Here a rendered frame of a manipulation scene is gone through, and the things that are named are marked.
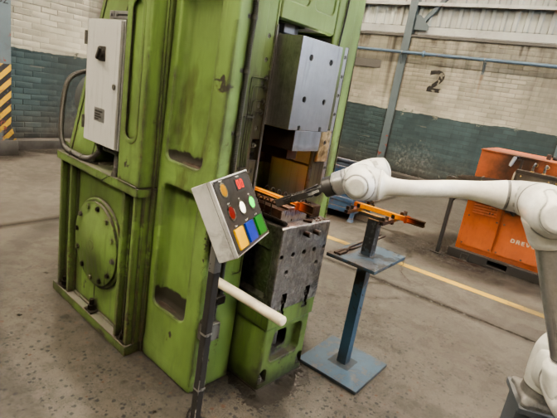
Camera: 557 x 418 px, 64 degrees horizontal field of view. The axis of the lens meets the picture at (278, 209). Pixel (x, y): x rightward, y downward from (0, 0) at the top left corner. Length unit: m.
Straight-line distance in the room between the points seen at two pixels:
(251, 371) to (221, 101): 1.38
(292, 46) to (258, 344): 1.45
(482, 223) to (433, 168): 4.43
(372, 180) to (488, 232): 4.06
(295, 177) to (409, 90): 7.57
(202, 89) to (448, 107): 7.88
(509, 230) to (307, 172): 3.32
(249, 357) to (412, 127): 7.94
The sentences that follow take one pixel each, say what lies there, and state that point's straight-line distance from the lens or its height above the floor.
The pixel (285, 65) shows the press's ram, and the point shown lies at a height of 1.64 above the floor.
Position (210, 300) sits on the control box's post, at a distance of 1.83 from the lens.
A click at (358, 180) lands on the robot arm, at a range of 1.39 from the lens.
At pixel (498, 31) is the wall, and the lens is 9.79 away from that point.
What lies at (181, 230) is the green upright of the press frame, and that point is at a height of 0.78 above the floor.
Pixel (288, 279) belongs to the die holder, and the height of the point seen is 0.63.
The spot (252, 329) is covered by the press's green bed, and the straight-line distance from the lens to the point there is 2.37.
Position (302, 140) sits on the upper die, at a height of 1.32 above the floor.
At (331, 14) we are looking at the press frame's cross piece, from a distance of 2.39.
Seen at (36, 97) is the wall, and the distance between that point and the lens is 7.83.
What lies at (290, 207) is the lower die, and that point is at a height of 0.99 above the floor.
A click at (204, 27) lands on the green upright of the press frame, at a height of 1.74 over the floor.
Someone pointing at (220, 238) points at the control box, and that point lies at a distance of 1.54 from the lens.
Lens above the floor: 1.54
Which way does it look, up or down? 15 degrees down
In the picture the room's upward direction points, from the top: 9 degrees clockwise
